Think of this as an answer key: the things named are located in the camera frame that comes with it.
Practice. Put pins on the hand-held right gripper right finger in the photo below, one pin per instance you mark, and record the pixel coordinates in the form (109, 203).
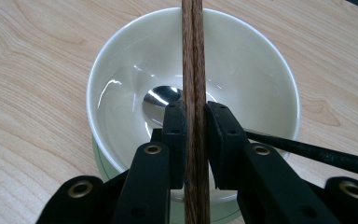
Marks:
(230, 149)

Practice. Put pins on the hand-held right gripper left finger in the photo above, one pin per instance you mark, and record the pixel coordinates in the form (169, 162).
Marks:
(174, 146)

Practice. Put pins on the cream ceramic bowl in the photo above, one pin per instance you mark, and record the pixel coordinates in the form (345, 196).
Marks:
(245, 77)

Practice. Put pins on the brown wooden chopstick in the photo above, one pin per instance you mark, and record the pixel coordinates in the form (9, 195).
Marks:
(199, 62)
(187, 62)

